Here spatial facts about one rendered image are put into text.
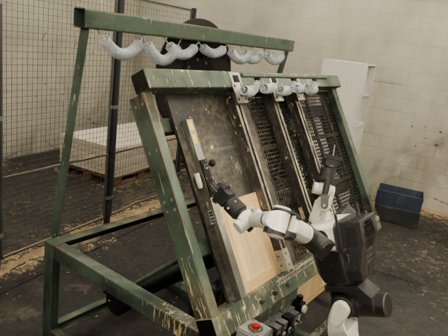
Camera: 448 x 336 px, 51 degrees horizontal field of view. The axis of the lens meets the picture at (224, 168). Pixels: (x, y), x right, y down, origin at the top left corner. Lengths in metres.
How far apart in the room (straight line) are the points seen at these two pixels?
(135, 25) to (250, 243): 1.39
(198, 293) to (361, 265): 0.76
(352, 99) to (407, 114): 1.53
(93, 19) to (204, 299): 1.52
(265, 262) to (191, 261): 0.58
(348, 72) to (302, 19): 1.95
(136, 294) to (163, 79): 1.13
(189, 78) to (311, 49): 5.53
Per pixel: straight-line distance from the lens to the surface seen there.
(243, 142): 2.72
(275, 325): 2.54
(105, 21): 2.67
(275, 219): 1.93
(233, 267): 2.41
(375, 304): 2.37
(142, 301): 2.56
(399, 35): 7.60
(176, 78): 2.38
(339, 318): 2.44
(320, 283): 3.93
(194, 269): 2.22
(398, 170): 7.72
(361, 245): 2.24
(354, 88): 6.26
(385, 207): 6.77
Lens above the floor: 2.14
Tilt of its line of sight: 15 degrees down
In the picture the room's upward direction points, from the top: 7 degrees clockwise
